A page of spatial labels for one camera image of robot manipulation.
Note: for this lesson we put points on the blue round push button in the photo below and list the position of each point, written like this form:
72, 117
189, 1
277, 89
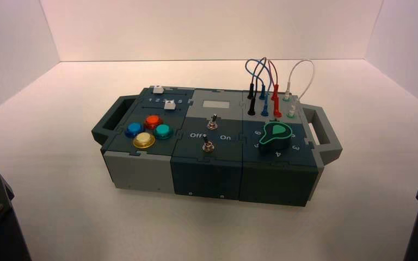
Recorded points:
134, 129

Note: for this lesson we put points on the teal round push button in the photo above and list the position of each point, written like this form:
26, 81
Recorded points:
163, 131

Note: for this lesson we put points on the white slider knob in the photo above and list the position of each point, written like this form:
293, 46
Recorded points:
158, 89
169, 104

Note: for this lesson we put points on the dark green grey task box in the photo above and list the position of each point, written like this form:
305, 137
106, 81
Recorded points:
209, 176

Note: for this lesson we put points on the yellow round push button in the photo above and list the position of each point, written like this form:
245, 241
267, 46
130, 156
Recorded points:
144, 139

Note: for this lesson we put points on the metal toggle switch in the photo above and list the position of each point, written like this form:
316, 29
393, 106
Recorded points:
207, 145
212, 123

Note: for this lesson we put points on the green rotary knob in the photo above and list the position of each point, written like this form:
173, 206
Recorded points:
275, 137

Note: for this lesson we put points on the red round push button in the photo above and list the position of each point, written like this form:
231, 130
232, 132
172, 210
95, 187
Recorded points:
153, 121

